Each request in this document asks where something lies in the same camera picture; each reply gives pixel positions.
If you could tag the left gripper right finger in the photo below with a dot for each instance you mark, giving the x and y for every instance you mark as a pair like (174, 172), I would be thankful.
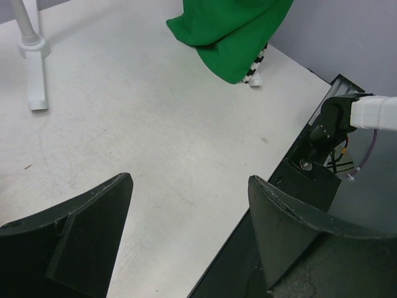
(306, 252)

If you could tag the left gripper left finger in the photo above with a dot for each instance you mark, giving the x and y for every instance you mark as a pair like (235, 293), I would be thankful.
(68, 250)

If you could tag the green tank top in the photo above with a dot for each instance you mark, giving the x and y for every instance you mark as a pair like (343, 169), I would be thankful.
(228, 35)

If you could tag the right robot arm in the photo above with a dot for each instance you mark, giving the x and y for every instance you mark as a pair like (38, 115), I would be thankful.
(341, 115)

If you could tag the striped black white tank top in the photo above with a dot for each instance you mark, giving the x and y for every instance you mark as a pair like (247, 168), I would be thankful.
(252, 77)

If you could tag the white clothes rack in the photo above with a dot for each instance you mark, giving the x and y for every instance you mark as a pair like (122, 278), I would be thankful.
(34, 48)

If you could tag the aluminium rail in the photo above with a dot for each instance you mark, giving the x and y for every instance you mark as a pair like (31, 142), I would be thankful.
(340, 86)

